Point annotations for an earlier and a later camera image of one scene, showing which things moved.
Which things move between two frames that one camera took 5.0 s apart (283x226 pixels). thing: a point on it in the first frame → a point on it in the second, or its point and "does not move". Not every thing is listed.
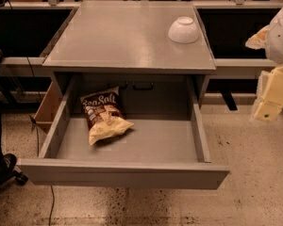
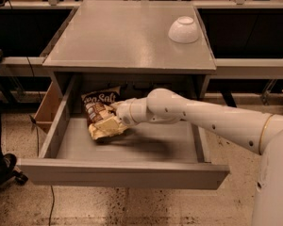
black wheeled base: [3, 170] does not move
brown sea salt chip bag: [105, 114] does not move
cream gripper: [280, 38] → [124, 111]
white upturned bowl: [184, 30] does not move
